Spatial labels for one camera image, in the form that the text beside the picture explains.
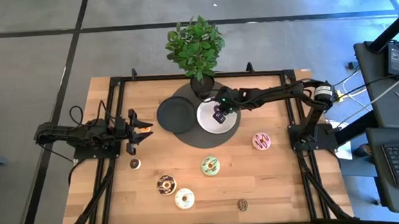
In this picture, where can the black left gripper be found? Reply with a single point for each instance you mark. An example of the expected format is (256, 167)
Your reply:
(121, 130)

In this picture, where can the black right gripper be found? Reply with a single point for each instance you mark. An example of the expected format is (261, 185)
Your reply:
(233, 101)

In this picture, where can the small orange sprinkled donut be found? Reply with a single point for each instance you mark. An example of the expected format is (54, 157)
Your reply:
(145, 129)

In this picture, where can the small plain chocolate donut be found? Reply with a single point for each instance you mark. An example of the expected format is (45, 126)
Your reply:
(135, 163)

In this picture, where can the large pink glazed donut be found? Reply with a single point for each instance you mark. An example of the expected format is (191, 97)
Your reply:
(261, 141)

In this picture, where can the large mint green glazed donut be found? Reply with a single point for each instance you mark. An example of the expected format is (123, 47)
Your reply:
(210, 165)

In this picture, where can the large chocolate glazed donut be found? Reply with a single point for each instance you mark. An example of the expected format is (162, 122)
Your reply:
(166, 184)

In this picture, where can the large white glazed donut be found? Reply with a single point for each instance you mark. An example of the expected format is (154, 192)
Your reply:
(184, 198)

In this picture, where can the small chocolate sprinkled donut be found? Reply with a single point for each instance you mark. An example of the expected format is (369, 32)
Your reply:
(242, 205)

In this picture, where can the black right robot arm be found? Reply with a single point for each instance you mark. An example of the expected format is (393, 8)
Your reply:
(274, 93)

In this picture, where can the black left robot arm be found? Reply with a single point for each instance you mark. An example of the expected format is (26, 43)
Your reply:
(83, 134)

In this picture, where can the white round plate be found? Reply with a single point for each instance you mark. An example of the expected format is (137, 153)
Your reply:
(209, 123)

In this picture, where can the grey round woven placemat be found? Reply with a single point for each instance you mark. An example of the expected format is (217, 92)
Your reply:
(201, 139)

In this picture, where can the black round plate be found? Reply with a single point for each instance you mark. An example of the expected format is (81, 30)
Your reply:
(176, 115)

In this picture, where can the green plant in black pot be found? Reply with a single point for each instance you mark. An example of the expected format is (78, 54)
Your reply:
(195, 48)

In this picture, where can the yellow plug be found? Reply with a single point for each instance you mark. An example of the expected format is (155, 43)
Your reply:
(340, 95)

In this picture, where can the black desk support beam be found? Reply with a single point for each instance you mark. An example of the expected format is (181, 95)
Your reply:
(355, 128)

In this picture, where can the dark grey side desk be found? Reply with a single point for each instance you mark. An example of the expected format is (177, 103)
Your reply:
(370, 67)

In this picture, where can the dark grey keyboard tray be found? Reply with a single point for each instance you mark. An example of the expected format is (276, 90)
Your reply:
(376, 170)

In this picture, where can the black power adapter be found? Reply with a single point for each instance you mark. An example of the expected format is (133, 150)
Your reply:
(397, 60)

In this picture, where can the black diagonal pole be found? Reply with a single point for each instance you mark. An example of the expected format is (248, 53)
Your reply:
(392, 29)

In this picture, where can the black aluminium table frame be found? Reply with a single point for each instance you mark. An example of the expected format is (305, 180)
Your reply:
(200, 74)

